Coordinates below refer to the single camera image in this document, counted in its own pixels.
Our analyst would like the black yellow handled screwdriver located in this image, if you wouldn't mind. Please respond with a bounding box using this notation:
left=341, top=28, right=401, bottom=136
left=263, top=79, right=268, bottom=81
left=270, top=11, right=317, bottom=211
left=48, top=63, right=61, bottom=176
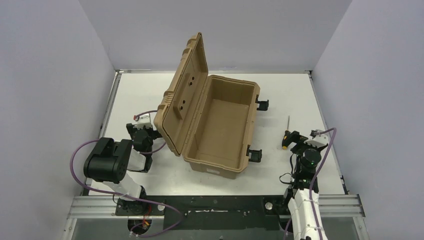
left=281, top=115, right=291, bottom=150

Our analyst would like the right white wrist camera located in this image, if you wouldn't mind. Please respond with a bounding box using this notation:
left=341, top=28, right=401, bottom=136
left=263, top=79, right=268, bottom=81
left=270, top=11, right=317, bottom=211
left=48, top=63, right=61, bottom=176
left=304, top=130, right=330, bottom=148

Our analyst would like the tan plastic toolbox bin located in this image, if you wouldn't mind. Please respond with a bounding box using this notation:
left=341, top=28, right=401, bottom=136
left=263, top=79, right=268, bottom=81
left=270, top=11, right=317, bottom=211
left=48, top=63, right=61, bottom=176
left=153, top=33, right=261, bottom=179

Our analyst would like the aluminium frame rail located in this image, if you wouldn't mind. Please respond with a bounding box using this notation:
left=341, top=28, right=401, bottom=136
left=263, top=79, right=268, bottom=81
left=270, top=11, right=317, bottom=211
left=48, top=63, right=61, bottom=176
left=67, top=194, right=365, bottom=220

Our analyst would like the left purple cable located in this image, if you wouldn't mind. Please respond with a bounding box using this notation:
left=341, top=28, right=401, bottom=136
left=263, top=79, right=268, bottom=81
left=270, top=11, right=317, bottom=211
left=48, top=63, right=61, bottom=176
left=69, top=109, right=184, bottom=239

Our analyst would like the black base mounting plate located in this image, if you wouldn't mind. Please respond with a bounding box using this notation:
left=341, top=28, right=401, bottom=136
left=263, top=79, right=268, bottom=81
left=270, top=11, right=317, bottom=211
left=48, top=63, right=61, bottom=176
left=115, top=195, right=290, bottom=231

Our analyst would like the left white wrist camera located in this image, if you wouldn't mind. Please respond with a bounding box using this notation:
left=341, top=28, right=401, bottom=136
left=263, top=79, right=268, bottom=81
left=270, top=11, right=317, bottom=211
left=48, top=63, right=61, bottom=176
left=133, top=113, right=153, bottom=129

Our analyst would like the black toolbox latch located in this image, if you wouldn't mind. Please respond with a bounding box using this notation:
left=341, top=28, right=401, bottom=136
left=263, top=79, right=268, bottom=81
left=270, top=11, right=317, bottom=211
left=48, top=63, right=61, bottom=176
left=255, top=95, right=270, bottom=112
left=246, top=145, right=262, bottom=163

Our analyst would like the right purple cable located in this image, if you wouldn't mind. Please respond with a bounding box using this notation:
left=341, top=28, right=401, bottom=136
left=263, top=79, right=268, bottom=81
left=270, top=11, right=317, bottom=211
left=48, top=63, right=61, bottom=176
left=283, top=127, right=337, bottom=240

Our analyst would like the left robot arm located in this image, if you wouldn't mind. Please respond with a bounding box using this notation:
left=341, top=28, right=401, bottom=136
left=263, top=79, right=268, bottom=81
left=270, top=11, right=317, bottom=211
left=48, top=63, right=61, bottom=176
left=83, top=123, right=162, bottom=216

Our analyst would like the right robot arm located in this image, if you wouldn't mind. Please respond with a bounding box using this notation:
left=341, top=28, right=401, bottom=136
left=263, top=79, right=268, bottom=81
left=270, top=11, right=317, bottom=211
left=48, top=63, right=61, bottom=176
left=281, top=130, right=327, bottom=240

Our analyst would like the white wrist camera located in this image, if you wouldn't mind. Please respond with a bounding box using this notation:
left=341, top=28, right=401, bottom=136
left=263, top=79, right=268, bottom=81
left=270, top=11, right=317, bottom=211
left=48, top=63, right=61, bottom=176
left=304, top=130, right=330, bottom=148
left=133, top=113, right=153, bottom=129

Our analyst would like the black front toolbox latch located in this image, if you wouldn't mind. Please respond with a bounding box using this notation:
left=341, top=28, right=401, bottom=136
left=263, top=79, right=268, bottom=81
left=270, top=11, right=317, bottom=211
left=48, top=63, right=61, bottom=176
left=246, top=145, right=262, bottom=163

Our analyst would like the black rear toolbox latch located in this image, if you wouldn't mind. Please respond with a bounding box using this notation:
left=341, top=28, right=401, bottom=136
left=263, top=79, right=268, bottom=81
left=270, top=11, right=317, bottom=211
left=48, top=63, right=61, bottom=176
left=255, top=95, right=270, bottom=112

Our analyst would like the purple cable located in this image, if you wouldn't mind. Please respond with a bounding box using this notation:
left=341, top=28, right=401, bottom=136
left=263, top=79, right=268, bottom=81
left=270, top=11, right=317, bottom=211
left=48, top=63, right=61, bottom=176
left=283, top=127, right=337, bottom=240
left=69, top=109, right=184, bottom=239

